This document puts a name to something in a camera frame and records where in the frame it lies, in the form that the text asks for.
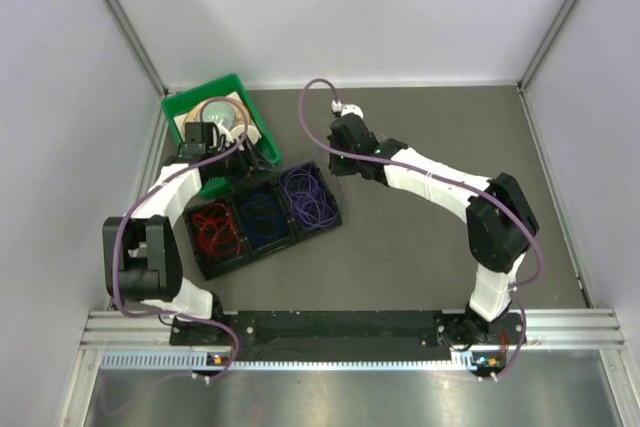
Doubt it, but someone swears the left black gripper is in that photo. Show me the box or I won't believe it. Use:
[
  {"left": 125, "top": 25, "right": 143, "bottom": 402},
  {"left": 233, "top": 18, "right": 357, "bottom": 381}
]
[{"left": 206, "top": 133, "right": 276, "bottom": 191}]

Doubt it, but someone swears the blue thin wire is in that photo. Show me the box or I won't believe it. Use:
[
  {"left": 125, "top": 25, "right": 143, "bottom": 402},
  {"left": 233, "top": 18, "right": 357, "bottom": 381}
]
[{"left": 239, "top": 191, "right": 286, "bottom": 251}]

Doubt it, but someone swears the black two-compartment tray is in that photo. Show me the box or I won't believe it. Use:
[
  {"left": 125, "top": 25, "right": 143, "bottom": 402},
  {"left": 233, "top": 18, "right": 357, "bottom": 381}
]
[{"left": 184, "top": 160, "right": 342, "bottom": 280}]

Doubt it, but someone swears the red thin wire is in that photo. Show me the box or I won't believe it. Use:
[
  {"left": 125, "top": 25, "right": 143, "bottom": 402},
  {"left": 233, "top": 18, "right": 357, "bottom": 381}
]
[{"left": 192, "top": 201, "right": 246, "bottom": 264}]

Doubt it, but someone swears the purple thin wire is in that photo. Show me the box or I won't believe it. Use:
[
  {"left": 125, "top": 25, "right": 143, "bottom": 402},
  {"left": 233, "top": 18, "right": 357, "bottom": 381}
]
[{"left": 281, "top": 166, "right": 349, "bottom": 233}]

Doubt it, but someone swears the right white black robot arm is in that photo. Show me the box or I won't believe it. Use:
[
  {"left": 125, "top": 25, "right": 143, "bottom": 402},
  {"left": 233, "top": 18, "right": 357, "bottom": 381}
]
[{"left": 328, "top": 113, "right": 539, "bottom": 344}]

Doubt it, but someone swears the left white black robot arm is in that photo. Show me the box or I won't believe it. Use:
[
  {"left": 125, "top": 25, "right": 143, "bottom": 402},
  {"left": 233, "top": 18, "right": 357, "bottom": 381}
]
[{"left": 102, "top": 122, "right": 262, "bottom": 344}]

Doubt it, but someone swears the black mug with beige inside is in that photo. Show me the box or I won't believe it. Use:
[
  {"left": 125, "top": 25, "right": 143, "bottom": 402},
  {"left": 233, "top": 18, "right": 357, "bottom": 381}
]
[{"left": 230, "top": 124, "right": 261, "bottom": 145}]

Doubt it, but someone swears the green plastic bin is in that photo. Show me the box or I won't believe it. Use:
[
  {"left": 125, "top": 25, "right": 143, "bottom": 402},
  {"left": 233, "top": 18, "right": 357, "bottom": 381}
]
[{"left": 162, "top": 74, "right": 281, "bottom": 199}]

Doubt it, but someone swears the teal glass bowl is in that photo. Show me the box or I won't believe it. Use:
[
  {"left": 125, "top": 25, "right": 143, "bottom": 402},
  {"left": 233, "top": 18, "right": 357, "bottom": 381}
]
[{"left": 199, "top": 100, "right": 236, "bottom": 129}]

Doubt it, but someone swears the wooden round plate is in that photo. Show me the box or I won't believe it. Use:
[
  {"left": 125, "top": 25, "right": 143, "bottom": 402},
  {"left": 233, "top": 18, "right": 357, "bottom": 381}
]
[{"left": 182, "top": 92, "right": 262, "bottom": 145}]

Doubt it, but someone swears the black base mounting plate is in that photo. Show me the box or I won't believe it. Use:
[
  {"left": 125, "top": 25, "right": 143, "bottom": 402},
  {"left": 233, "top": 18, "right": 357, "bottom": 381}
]
[{"left": 168, "top": 309, "right": 532, "bottom": 361}]

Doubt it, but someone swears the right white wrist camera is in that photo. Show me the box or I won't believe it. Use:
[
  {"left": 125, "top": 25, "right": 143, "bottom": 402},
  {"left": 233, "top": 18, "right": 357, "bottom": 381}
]
[{"left": 331, "top": 100, "right": 364, "bottom": 119}]

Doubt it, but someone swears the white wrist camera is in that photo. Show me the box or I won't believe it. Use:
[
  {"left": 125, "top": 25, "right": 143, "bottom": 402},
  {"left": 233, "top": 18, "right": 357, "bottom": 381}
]
[
  {"left": 331, "top": 100, "right": 364, "bottom": 119},
  {"left": 212, "top": 123, "right": 245, "bottom": 152}
]

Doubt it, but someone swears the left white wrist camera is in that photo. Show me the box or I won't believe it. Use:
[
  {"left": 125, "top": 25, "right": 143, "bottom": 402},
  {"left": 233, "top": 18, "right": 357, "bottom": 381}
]
[{"left": 212, "top": 123, "right": 245, "bottom": 152}]

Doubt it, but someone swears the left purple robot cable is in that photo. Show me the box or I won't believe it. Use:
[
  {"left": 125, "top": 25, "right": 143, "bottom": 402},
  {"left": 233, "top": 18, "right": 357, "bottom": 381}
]
[{"left": 112, "top": 96, "right": 250, "bottom": 388}]

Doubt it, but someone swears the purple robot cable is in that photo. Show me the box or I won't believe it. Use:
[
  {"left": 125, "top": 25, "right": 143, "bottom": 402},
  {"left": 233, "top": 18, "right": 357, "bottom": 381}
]
[
  {"left": 112, "top": 96, "right": 250, "bottom": 388},
  {"left": 298, "top": 78, "right": 546, "bottom": 382}
]

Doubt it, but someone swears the right aluminium corner post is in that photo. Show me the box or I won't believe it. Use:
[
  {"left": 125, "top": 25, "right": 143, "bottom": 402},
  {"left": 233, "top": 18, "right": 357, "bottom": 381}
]
[{"left": 517, "top": 0, "right": 612, "bottom": 91}]

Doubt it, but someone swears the aluminium corner post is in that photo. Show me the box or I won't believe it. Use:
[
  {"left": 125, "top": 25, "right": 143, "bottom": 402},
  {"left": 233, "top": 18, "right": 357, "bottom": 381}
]
[
  {"left": 102, "top": 0, "right": 168, "bottom": 97},
  {"left": 517, "top": 0, "right": 612, "bottom": 91}
]

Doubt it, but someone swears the white slotted cable duct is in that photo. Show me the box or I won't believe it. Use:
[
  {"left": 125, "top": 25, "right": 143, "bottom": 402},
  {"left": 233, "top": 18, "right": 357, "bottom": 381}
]
[{"left": 100, "top": 350, "right": 500, "bottom": 373}]

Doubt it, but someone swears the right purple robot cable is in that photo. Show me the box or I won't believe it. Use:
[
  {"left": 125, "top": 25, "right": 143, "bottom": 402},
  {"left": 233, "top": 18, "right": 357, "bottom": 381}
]
[{"left": 298, "top": 78, "right": 546, "bottom": 382}]

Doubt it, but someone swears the left aluminium corner post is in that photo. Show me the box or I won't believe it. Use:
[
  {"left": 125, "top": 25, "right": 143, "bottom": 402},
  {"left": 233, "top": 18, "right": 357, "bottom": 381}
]
[{"left": 102, "top": 0, "right": 168, "bottom": 97}]

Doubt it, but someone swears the aluminium frame rail front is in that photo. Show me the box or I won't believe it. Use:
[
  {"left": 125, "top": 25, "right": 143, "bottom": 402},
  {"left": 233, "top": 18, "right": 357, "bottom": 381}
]
[{"left": 80, "top": 308, "right": 626, "bottom": 350}]

